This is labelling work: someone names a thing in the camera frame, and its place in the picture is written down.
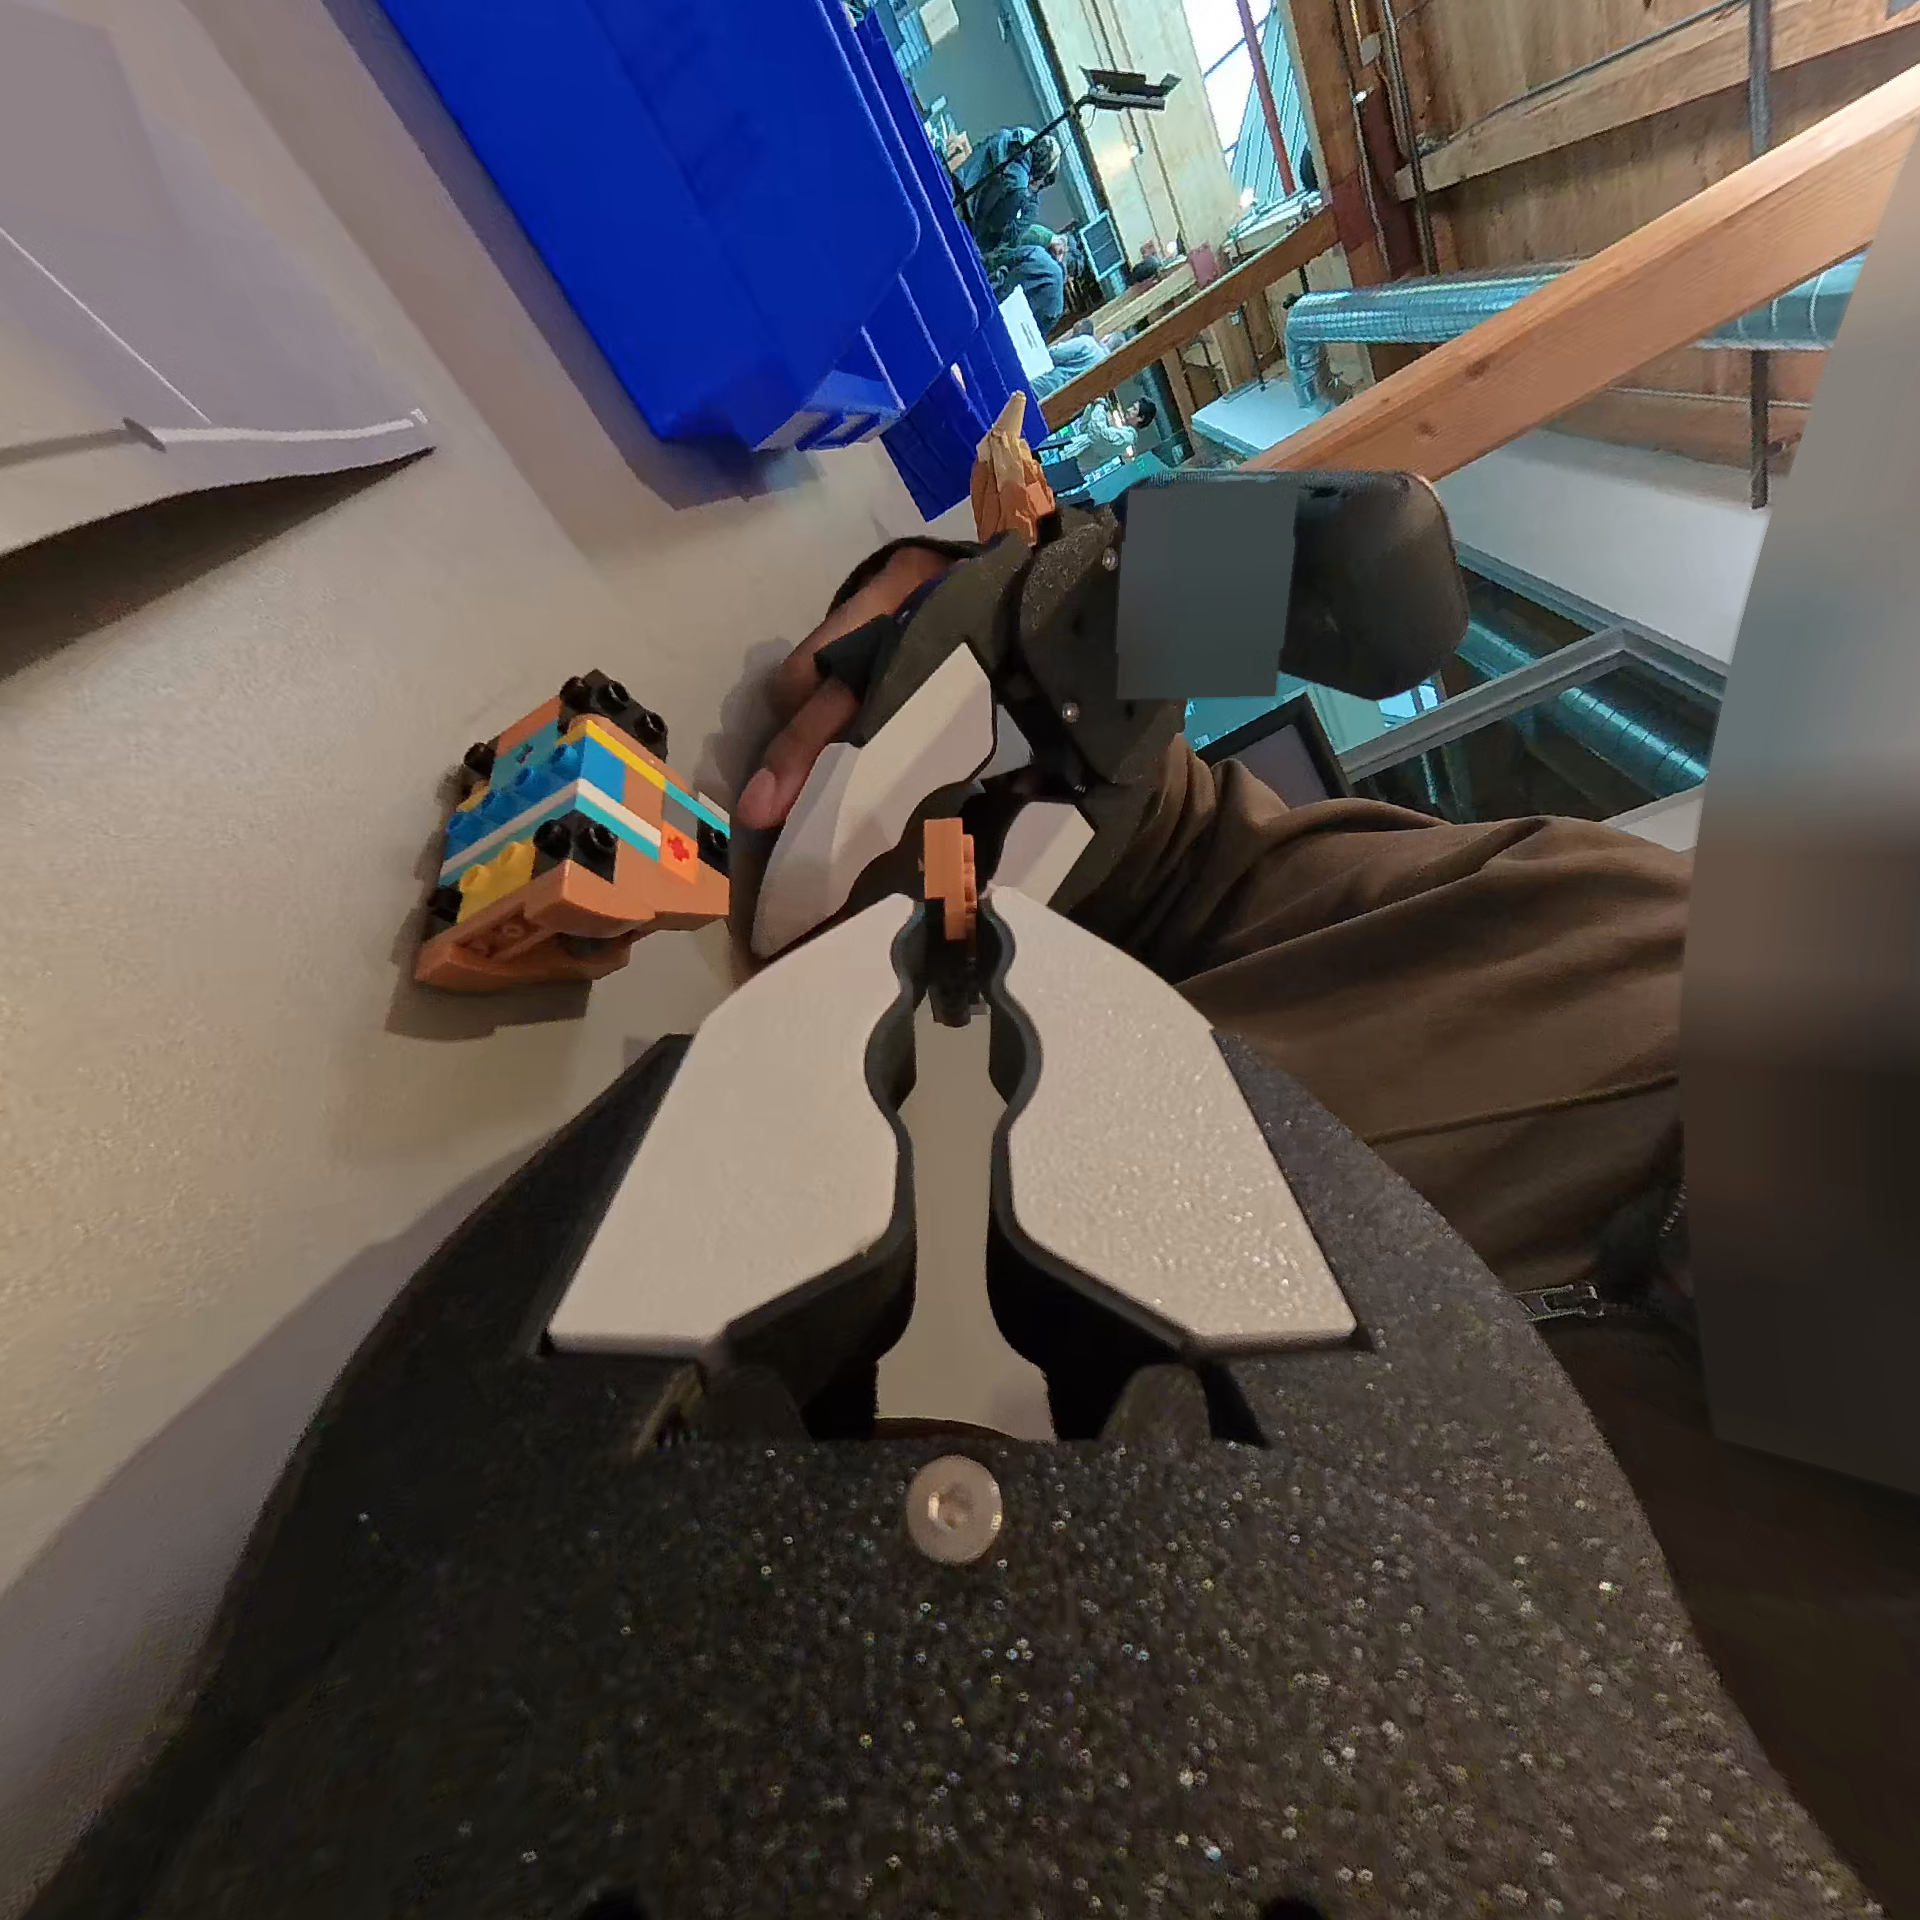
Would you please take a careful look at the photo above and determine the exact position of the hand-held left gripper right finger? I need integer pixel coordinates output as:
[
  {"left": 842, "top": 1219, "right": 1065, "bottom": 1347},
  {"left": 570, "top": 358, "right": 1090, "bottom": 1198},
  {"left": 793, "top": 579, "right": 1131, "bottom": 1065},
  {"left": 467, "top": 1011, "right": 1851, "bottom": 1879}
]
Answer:
[{"left": 983, "top": 885, "right": 1360, "bottom": 1363}]

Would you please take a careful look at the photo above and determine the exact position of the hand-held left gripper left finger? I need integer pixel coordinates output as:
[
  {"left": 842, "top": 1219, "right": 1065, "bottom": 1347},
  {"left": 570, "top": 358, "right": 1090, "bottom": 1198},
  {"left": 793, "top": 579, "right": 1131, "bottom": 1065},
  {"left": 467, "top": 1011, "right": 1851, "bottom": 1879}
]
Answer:
[{"left": 545, "top": 893, "right": 921, "bottom": 1365}]

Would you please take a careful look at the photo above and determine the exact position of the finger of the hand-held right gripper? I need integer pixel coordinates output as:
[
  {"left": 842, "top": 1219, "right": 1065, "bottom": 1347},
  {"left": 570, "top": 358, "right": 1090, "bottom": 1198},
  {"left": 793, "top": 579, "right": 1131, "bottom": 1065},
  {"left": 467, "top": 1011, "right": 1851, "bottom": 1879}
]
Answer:
[
  {"left": 748, "top": 641, "right": 1001, "bottom": 963},
  {"left": 968, "top": 772, "right": 1109, "bottom": 905}
]

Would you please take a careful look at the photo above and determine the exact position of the colourful toy brick model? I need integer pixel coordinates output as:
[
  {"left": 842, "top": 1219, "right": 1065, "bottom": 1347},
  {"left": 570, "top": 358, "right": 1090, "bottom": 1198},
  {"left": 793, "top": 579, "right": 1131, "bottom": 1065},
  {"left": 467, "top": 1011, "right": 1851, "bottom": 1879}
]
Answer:
[{"left": 416, "top": 669, "right": 733, "bottom": 993}]

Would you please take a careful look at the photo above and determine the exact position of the blue plastic bin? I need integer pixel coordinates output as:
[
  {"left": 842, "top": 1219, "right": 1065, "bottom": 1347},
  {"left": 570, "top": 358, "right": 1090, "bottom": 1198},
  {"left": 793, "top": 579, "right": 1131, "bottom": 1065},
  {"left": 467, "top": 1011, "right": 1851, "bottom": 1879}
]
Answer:
[
  {"left": 856, "top": 0, "right": 1057, "bottom": 519},
  {"left": 375, "top": 0, "right": 924, "bottom": 453}
]

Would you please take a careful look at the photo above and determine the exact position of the person's right forearm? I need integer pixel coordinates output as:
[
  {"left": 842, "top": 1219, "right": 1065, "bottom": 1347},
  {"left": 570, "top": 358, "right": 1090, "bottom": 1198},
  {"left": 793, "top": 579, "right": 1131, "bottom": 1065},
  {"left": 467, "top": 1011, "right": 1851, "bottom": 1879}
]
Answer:
[{"left": 1036, "top": 743, "right": 1697, "bottom": 1081}]

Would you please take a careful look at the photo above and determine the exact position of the grey desk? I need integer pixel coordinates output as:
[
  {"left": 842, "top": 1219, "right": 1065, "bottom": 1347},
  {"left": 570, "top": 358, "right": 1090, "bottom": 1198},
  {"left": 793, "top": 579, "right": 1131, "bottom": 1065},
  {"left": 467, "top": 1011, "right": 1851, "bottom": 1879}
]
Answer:
[{"left": 0, "top": 0, "right": 1052, "bottom": 1907}]

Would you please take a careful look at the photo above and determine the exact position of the person's right hand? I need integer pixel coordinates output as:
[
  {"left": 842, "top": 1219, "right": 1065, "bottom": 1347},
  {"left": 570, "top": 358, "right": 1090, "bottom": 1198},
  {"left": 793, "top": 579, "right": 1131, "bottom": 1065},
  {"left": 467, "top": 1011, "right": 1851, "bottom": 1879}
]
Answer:
[{"left": 729, "top": 539, "right": 969, "bottom": 829}]

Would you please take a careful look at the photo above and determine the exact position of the brown toy figurine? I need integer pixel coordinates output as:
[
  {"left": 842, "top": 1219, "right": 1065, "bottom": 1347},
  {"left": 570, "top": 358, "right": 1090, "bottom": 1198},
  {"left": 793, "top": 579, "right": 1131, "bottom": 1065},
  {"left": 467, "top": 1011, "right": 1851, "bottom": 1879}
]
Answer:
[{"left": 969, "top": 392, "right": 1061, "bottom": 544}]

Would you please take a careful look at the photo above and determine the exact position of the wooden beam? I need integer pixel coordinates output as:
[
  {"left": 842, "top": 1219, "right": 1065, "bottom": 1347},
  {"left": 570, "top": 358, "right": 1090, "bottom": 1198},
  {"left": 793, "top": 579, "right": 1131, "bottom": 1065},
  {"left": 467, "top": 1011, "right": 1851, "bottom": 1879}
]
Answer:
[{"left": 1245, "top": 65, "right": 1920, "bottom": 481}]

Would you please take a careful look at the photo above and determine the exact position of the grey printed sheet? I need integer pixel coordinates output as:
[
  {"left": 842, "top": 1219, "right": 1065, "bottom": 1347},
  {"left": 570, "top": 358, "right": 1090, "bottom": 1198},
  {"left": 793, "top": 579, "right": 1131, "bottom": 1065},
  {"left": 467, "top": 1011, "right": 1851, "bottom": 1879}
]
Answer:
[{"left": 0, "top": 0, "right": 436, "bottom": 559}]

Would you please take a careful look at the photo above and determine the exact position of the silver ventilation duct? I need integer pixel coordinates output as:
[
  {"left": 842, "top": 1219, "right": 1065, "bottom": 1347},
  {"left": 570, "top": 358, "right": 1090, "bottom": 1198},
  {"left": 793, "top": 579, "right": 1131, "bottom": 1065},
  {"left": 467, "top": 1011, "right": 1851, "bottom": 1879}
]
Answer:
[{"left": 1288, "top": 256, "right": 1869, "bottom": 406}]

